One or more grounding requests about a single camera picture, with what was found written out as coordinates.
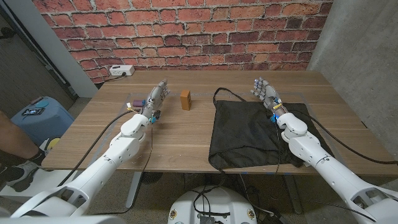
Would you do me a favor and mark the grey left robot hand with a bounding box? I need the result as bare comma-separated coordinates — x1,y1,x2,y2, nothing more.
141,78,171,118

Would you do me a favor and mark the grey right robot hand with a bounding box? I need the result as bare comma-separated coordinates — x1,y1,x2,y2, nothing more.
250,77,289,118

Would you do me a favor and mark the black apron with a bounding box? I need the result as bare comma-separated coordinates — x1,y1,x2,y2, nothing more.
208,87,335,171

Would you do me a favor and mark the orange wooden block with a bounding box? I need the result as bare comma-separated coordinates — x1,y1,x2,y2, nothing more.
180,90,192,111

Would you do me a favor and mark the white power strip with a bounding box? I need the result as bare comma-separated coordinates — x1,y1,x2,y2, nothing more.
109,64,136,77

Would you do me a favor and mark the grey metal table leg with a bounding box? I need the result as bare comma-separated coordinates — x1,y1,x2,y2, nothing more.
283,174,304,215
125,171,143,209

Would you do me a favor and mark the yellow round object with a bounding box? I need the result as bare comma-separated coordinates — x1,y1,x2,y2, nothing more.
46,138,60,152

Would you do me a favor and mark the blue plastic stool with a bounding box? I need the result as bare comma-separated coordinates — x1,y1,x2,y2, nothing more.
11,96,75,147

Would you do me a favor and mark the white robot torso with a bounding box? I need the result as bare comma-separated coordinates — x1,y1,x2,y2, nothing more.
167,185,258,224

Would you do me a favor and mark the black phone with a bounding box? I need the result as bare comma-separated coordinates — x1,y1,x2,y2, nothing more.
21,107,46,116

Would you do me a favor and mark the white flat floor platform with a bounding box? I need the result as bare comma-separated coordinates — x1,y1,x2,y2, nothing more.
0,169,78,203

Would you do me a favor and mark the person bare leg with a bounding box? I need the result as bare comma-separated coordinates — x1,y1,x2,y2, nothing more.
0,110,47,162

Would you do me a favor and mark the dark grey sneaker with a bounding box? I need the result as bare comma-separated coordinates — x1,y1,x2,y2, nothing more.
0,160,40,193

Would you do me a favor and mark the brick wall print backdrop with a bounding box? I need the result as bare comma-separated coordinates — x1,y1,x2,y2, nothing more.
32,0,333,84

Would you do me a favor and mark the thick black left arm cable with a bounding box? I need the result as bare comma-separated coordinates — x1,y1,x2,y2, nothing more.
57,110,137,187

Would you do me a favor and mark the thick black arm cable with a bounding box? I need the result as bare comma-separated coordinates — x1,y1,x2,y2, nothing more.
57,110,137,187
290,108,398,166

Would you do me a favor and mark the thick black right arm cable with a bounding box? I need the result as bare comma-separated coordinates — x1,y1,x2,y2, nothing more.
290,108,398,166

